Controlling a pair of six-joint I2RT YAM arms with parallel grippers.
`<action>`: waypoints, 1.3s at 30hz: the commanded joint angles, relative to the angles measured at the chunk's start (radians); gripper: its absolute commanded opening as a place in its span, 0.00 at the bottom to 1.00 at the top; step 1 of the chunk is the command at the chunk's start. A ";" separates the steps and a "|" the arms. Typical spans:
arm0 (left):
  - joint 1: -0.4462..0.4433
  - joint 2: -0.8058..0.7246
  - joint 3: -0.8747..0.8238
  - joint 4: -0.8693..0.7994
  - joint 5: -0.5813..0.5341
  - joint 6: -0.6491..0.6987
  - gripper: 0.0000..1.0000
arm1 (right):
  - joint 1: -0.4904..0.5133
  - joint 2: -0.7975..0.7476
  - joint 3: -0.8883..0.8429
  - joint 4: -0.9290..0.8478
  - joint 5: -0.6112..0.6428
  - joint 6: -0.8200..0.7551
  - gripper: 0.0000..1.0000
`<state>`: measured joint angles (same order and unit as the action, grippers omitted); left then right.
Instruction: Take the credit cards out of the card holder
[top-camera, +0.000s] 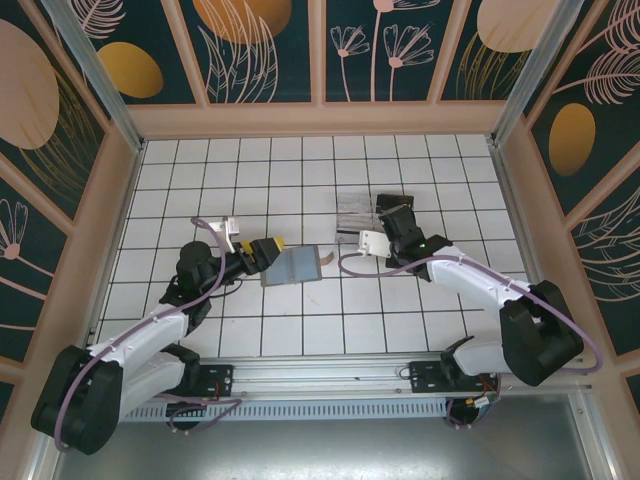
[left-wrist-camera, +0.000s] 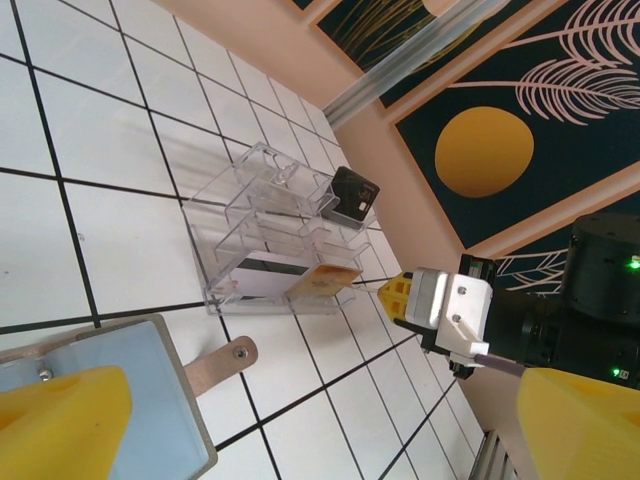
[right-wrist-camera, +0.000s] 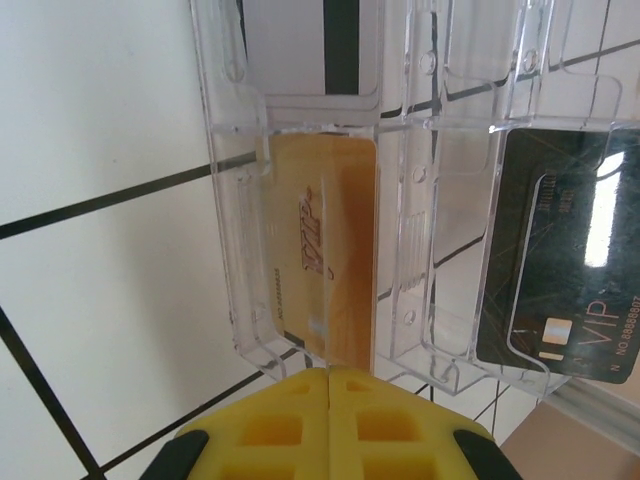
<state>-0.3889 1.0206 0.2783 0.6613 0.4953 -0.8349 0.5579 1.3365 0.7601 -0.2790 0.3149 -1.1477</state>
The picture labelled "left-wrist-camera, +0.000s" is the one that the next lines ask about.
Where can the tan wooden block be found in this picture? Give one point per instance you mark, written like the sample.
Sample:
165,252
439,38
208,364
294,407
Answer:
320,282

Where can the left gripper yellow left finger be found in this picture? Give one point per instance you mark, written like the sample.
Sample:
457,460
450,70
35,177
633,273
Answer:
55,430

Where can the right aluminium corner post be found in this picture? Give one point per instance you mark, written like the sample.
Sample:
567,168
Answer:
380,80

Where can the aluminium side rail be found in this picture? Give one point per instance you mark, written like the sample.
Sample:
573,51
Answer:
492,460

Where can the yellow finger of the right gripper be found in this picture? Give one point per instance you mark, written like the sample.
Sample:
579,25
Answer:
400,284
402,307

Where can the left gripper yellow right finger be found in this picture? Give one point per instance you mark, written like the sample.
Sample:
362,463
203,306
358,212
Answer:
585,435

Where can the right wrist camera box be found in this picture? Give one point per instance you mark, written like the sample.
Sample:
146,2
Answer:
465,310

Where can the clear acrylic card organizer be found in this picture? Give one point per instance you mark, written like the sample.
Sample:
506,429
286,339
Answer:
260,200

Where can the grey card holder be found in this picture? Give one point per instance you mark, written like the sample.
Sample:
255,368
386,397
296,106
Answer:
220,362

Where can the white card with black stripe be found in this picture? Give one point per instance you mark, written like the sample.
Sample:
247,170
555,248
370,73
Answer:
265,280

